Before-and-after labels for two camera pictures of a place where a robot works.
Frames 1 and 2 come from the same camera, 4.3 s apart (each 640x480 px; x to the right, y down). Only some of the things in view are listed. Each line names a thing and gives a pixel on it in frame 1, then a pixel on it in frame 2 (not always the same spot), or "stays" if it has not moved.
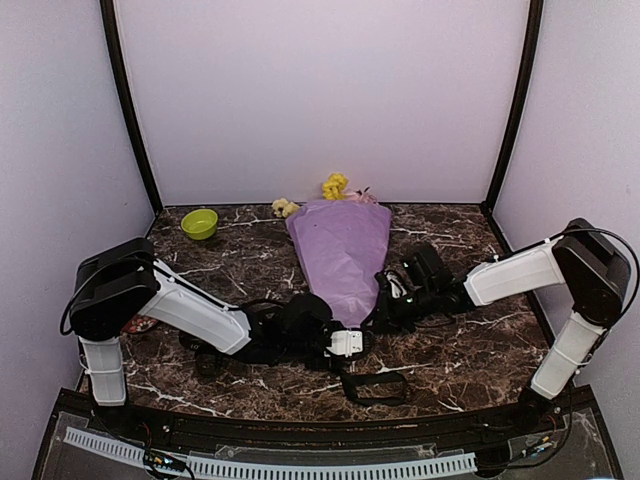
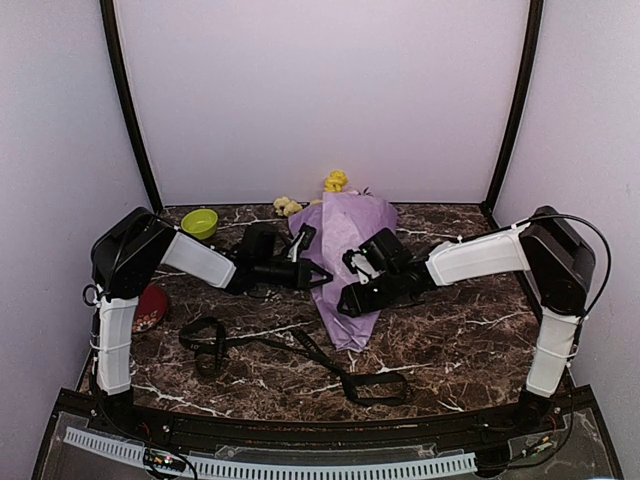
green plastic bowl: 200,224 stays
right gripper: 385,313 → 357,303
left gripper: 313,363 → 302,277
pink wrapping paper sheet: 344,244 stays
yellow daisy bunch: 284,208 stays
